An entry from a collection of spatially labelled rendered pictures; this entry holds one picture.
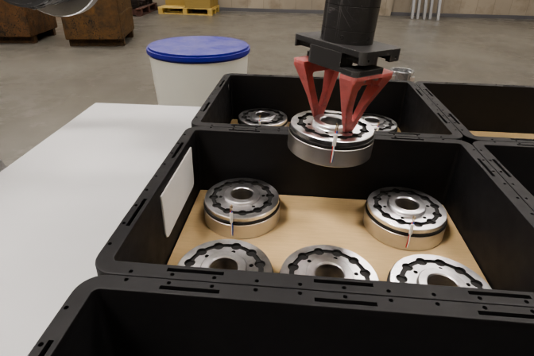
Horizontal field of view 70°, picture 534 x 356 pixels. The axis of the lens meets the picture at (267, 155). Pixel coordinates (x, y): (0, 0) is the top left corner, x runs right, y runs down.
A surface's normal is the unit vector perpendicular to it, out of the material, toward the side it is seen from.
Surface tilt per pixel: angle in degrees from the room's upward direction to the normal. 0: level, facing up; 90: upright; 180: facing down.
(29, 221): 0
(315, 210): 0
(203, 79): 94
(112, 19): 90
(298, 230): 0
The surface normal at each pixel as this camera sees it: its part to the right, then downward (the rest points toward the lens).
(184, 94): -0.15, 0.51
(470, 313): 0.02, -0.89
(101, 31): 0.13, 0.45
